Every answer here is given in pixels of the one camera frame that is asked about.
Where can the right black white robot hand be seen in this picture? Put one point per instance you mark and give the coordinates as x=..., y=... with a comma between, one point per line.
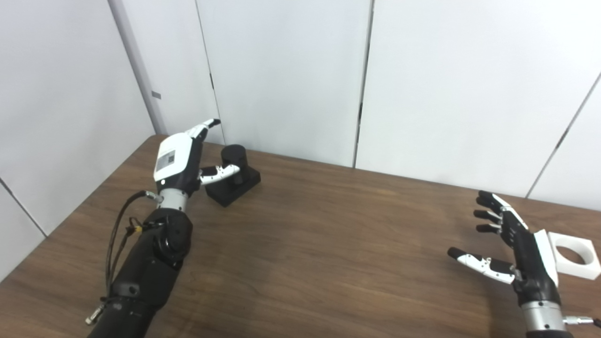
x=533, y=263

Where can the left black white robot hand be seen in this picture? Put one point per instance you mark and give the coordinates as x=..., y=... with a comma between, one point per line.
x=176, y=164

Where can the white square piece with hole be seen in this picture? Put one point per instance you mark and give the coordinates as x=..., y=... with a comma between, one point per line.
x=587, y=270

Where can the black peg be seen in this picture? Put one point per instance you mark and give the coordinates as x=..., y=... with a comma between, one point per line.
x=233, y=155

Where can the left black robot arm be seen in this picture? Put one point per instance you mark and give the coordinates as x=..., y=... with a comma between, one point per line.
x=145, y=277

